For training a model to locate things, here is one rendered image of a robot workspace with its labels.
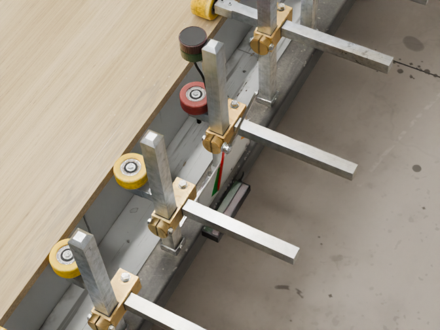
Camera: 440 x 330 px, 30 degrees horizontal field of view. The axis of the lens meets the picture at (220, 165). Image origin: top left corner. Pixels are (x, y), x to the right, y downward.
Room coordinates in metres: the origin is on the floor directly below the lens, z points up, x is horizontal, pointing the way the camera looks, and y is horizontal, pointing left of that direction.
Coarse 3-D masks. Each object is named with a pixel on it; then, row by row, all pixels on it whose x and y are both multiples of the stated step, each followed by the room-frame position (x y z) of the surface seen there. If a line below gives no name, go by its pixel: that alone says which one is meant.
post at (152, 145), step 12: (144, 144) 0.96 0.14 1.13; (156, 144) 0.95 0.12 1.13; (144, 156) 0.96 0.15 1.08; (156, 156) 0.94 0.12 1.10; (156, 168) 0.95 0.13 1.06; (168, 168) 0.97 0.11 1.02; (156, 180) 0.95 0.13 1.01; (168, 180) 0.96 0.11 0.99; (156, 192) 0.95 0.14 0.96; (168, 192) 0.96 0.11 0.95; (156, 204) 0.96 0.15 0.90; (168, 204) 0.95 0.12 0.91; (168, 216) 0.94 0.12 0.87; (180, 228) 0.97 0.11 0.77; (168, 240) 0.95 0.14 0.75; (180, 240) 0.96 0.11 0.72
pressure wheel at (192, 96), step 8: (184, 88) 1.27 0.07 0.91; (192, 88) 1.27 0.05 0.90; (200, 88) 1.27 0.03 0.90; (184, 96) 1.25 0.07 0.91; (192, 96) 1.25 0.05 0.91; (200, 96) 1.25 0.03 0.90; (184, 104) 1.23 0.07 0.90; (192, 104) 1.22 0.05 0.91; (200, 104) 1.22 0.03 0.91; (192, 112) 1.22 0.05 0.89; (200, 112) 1.22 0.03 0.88; (200, 120) 1.25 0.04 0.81
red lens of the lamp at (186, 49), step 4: (200, 28) 1.22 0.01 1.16; (180, 32) 1.22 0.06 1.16; (204, 32) 1.21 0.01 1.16; (204, 40) 1.19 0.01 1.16; (180, 44) 1.19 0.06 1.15; (184, 44) 1.18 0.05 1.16; (200, 44) 1.18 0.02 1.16; (204, 44) 1.18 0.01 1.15; (184, 48) 1.18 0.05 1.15; (188, 48) 1.17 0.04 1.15; (192, 48) 1.17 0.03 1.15; (196, 48) 1.17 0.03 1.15; (200, 48) 1.18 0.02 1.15; (188, 52) 1.17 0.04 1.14; (192, 52) 1.17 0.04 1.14; (196, 52) 1.17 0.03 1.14
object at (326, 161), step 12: (204, 120) 1.23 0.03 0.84; (240, 132) 1.17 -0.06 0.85; (252, 132) 1.16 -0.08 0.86; (264, 132) 1.16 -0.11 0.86; (276, 132) 1.15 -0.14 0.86; (264, 144) 1.14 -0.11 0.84; (276, 144) 1.12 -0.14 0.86; (288, 144) 1.12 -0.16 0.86; (300, 144) 1.11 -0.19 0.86; (300, 156) 1.09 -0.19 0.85; (312, 156) 1.08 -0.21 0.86; (324, 156) 1.07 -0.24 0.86; (336, 156) 1.07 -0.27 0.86; (324, 168) 1.06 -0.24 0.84; (336, 168) 1.04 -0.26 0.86; (348, 168) 1.03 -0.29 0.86
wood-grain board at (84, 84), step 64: (0, 0) 1.64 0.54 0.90; (64, 0) 1.62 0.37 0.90; (128, 0) 1.60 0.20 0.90; (0, 64) 1.41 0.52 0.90; (64, 64) 1.39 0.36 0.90; (128, 64) 1.37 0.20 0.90; (192, 64) 1.37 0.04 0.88; (0, 128) 1.21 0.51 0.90; (64, 128) 1.19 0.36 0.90; (128, 128) 1.17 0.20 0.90; (0, 192) 1.03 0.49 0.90; (64, 192) 1.01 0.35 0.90; (0, 256) 0.86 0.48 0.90; (0, 320) 0.72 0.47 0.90
